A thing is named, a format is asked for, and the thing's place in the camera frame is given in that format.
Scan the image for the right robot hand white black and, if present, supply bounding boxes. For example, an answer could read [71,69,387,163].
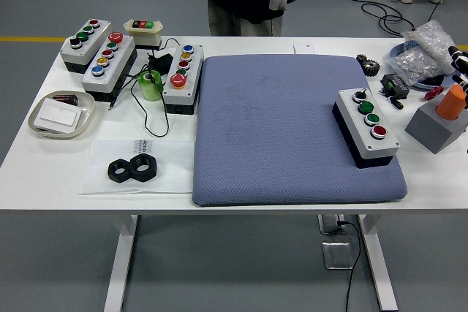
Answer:
[448,45,468,109]

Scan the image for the four-button box with knob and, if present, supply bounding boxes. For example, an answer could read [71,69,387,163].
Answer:
[331,88,401,170]

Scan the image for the five-button box red mushroom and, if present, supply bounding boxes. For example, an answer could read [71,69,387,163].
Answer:
[161,43,205,115]

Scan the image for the five-button box blue yellow buttons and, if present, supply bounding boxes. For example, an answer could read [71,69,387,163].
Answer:
[80,31,139,103]

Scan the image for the grey four-button control box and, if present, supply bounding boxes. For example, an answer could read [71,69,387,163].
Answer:
[59,18,112,75]

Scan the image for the bubble wrap bag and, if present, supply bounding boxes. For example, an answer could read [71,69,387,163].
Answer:
[401,19,468,75]

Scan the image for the small red clip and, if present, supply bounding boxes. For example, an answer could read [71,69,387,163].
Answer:
[423,85,445,101]

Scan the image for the orange cylinder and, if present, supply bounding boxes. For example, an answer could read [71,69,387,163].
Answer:
[435,84,468,121]

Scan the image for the clear bag of small parts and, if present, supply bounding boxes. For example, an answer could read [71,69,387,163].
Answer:
[383,48,445,86]

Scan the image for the light blue plate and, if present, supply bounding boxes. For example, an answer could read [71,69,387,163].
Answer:
[388,42,462,91]

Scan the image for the black module green terminal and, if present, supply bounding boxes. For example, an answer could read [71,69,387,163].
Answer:
[379,73,410,100]

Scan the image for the grey block holder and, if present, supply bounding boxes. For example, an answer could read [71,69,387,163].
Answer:
[404,98,468,155]

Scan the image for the black metal gear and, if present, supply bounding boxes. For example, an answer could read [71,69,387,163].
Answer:
[355,53,381,77]

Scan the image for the small white card box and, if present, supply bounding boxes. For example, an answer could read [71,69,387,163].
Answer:
[292,42,316,55]

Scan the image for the blue-grey padded mat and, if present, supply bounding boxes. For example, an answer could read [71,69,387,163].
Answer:
[192,54,409,207]

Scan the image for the grey under-table control box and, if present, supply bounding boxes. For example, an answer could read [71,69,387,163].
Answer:
[317,214,347,235]

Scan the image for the white table leg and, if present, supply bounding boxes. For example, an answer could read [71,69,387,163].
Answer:
[103,214,139,312]
[357,214,399,312]

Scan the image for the metal floor outlet plate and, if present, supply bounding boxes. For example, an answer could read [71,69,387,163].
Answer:
[321,240,363,271]

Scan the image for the black power adapter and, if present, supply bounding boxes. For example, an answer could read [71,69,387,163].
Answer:
[147,52,173,74]

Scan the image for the clear printed plastic bag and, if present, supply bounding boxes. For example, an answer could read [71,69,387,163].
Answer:
[78,139,195,196]

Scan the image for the green tape roll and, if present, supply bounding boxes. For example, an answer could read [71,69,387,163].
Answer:
[137,69,163,102]

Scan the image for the black hex nut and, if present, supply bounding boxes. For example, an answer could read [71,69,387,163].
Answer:
[107,158,133,183]
[129,153,159,181]

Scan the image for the beige shallow tray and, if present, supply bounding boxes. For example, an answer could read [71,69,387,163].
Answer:
[28,90,97,141]

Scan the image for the dark small cylinders pack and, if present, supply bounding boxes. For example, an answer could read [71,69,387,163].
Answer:
[52,94,79,107]

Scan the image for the black power cable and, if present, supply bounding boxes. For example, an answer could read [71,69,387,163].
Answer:
[336,219,363,312]

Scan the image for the thin black cord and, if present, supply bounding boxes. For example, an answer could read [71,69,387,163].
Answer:
[108,37,182,137]

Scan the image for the cream switch box red green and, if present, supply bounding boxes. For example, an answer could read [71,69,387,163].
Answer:
[124,18,164,51]

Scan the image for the white wall switch panel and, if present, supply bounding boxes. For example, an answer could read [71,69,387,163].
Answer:
[34,98,83,129]

